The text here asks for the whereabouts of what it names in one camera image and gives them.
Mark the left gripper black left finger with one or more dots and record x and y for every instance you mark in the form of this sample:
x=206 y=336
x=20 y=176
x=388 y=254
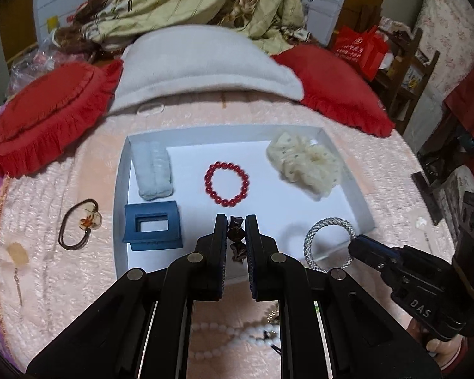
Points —
x=210 y=271

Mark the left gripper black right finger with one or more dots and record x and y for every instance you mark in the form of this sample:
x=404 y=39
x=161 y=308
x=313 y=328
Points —
x=263 y=262

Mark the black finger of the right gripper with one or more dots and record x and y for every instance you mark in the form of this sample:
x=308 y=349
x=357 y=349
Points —
x=373 y=253

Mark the blue rectangular claw clip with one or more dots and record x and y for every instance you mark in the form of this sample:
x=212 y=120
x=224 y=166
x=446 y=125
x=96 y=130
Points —
x=152 y=226

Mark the silver braided bangle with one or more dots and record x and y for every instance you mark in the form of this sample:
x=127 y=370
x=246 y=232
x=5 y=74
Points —
x=324 y=223

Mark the cream dotted organza scrunchie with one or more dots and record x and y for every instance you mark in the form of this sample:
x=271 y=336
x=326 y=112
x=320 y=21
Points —
x=299 y=161

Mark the light blue fuzzy hair clip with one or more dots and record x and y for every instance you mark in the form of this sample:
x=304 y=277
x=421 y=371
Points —
x=152 y=167

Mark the pink textured bedspread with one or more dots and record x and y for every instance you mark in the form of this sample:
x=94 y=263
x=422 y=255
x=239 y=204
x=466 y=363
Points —
x=56 y=253

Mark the red ruffled pillow right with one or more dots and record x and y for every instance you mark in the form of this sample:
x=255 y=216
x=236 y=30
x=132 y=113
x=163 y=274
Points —
x=335 y=90

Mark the red ruffled pillow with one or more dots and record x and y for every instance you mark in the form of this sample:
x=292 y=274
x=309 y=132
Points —
x=335 y=90
x=52 y=112

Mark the red gift bag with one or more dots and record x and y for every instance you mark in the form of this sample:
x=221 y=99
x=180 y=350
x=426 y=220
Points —
x=364 y=51

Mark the white fleece pillow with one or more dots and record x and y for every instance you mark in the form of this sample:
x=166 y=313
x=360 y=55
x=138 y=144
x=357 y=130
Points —
x=198 y=59

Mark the red ruffled pillow left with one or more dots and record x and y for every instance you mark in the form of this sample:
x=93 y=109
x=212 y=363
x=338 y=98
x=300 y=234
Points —
x=52 y=112

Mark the floral beige quilt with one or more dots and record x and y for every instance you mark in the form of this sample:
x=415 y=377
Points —
x=111 y=25

